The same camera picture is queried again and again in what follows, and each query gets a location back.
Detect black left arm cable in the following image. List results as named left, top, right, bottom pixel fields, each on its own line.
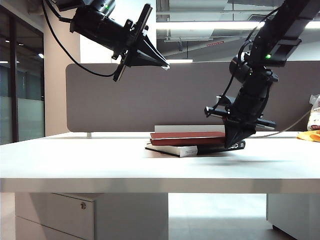
left=41, top=0, right=118, bottom=78

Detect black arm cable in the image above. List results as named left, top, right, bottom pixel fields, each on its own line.
left=217, top=23, right=266, bottom=103
left=41, top=0, right=118, bottom=78

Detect dark framed glass partition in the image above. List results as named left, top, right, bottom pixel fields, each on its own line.
left=0, top=6, right=46, bottom=146

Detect black hardcover book white pages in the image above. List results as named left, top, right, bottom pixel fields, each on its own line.
left=144, top=139, right=246, bottom=158

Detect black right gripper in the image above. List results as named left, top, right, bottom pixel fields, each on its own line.
left=204, top=70, right=279, bottom=150

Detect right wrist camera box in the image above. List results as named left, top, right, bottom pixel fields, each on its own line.
left=216, top=94, right=236, bottom=111

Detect white drawer cabinet with lock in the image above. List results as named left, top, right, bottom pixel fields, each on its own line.
left=14, top=192, right=168, bottom=240

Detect plain white cabinet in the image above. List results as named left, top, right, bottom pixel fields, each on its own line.
left=265, top=193, right=320, bottom=240

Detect red leather-bound book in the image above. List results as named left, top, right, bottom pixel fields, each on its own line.
left=149, top=131, right=227, bottom=147

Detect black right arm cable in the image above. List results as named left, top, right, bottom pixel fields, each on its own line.
left=217, top=23, right=266, bottom=103

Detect yellow cloth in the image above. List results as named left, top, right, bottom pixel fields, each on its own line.
left=295, top=130, right=320, bottom=143

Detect grey fabric desk partition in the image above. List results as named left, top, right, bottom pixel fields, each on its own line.
left=65, top=61, right=320, bottom=133

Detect grey power cable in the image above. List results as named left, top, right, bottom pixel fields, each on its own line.
left=254, top=111, right=312, bottom=139

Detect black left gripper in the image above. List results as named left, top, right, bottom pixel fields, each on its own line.
left=69, top=3, right=171, bottom=83

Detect long ceiling light strip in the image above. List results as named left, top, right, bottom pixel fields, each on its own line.
left=155, top=21, right=320, bottom=31

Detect white plastic snack bag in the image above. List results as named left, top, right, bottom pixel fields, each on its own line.
left=306, top=94, right=320, bottom=133

